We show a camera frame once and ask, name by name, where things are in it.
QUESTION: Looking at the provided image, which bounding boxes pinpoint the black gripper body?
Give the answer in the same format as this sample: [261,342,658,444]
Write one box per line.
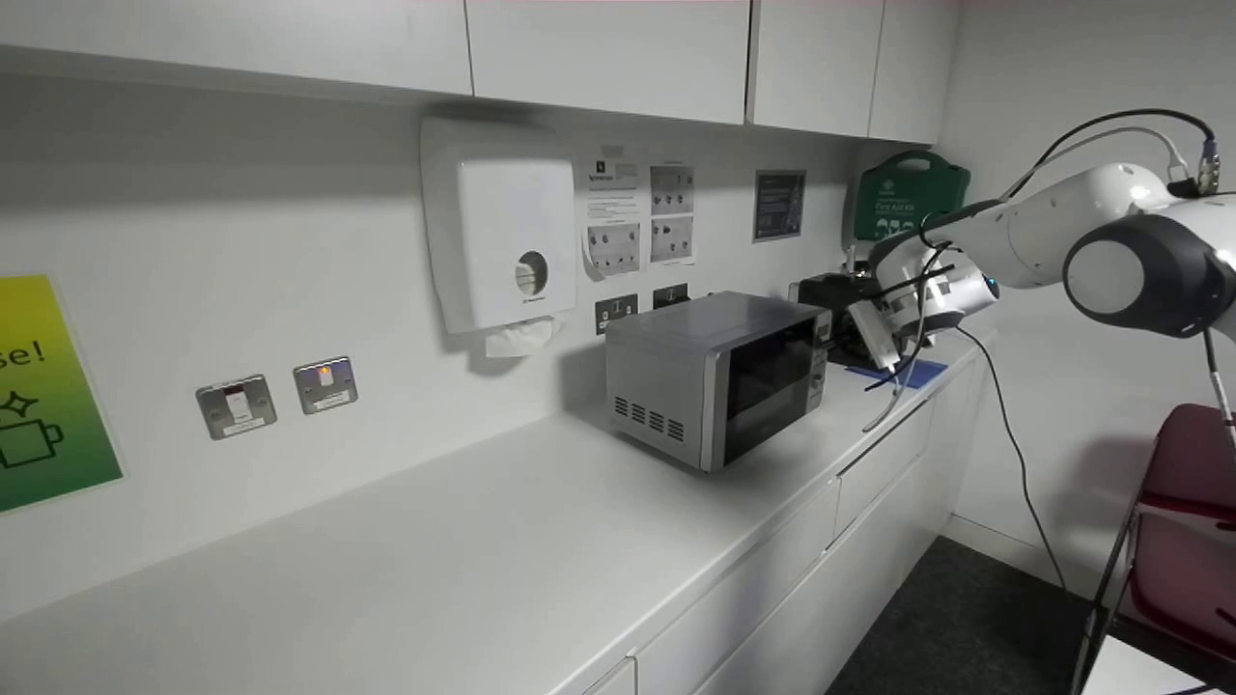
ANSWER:
[841,274,935,378]

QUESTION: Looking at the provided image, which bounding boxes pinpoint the silver microwave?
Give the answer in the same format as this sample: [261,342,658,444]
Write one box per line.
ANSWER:
[603,291,835,478]

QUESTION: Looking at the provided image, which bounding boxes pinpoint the blue mat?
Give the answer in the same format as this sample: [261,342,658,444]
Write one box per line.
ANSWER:
[841,351,954,394]

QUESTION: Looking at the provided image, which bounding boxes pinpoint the black countertop appliance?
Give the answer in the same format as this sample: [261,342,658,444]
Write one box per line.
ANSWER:
[791,269,893,371]

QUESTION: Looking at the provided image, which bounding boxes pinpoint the green first aid kit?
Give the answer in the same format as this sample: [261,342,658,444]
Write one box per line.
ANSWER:
[850,148,974,246]

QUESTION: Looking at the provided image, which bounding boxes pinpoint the white poster two photos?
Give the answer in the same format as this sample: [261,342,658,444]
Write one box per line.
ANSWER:
[645,161,700,265]

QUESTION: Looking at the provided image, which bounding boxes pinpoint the white instruction poster with header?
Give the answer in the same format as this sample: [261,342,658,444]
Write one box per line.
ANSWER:
[571,149,649,282]

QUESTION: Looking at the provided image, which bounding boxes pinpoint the dark red chair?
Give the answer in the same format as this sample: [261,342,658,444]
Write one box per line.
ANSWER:
[1108,403,1236,676]

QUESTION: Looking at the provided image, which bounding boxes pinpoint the white paper towel dispenser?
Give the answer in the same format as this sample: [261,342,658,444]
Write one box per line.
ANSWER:
[416,115,584,366]

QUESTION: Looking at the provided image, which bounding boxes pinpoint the white base cabinet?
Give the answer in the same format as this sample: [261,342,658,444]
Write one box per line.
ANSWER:
[0,342,998,695]

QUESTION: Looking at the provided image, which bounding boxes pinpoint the silver socket with sticker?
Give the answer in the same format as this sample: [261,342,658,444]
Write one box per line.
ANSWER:
[289,351,365,417]
[192,371,281,444]

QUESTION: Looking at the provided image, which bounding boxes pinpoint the green yellow poster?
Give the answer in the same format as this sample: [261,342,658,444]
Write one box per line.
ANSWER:
[0,269,129,516]

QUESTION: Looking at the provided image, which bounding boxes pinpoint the dark framed wall sign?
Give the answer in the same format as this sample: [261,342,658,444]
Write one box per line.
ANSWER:
[748,167,810,246]

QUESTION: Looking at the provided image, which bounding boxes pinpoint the black hanging cable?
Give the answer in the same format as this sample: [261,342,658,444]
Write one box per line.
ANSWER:
[947,322,1073,595]

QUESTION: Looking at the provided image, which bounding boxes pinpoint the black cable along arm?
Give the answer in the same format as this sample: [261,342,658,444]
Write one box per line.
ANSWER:
[1000,104,1224,200]

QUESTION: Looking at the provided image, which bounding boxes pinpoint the white wall cabinets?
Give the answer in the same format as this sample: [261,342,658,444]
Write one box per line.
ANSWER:
[0,0,966,148]

